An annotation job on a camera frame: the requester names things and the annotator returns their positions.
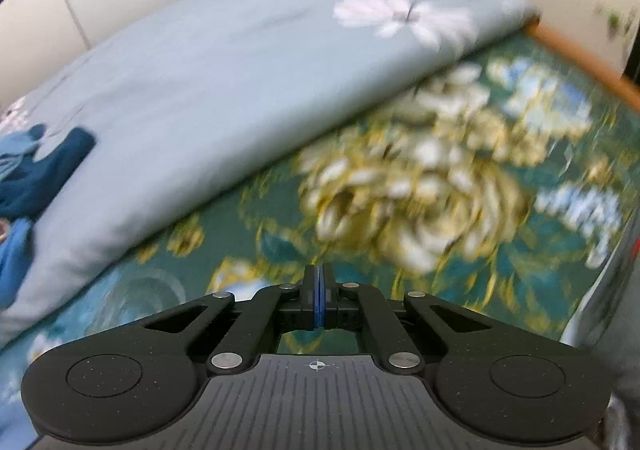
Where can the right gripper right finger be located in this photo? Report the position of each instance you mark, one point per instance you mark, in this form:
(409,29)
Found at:
(403,336)

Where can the orange wooden bed frame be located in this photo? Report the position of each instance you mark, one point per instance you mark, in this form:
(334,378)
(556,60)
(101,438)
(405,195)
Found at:
(582,58)

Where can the bright blue garment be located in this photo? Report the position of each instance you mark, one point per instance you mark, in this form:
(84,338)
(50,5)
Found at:
(17,254)

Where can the dark blue garment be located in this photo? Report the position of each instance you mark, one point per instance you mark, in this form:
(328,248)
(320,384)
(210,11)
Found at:
(33,185)

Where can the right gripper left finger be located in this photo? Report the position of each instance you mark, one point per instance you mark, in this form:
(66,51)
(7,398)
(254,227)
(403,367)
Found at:
(226,335)

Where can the green floral bed blanket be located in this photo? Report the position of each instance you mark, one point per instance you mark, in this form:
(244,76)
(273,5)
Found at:
(508,184)

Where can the grey daisy quilt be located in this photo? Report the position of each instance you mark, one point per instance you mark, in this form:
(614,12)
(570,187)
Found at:
(187,101)

